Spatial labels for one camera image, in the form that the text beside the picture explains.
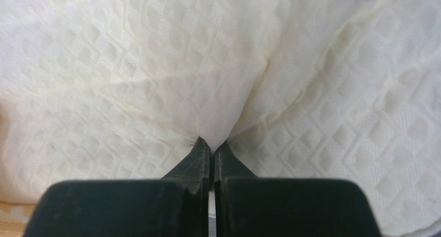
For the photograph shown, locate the orange Mickey pillowcase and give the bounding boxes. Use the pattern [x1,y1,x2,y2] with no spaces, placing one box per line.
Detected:
[0,202,35,237]

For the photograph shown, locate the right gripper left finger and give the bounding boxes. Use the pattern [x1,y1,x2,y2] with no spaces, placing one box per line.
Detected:
[24,138,210,236]

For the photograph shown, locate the white quilted pillow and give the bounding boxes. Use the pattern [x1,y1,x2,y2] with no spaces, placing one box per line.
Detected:
[1,0,440,236]

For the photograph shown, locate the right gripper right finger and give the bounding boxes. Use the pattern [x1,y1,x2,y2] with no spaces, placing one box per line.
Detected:
[214,143,381,236]

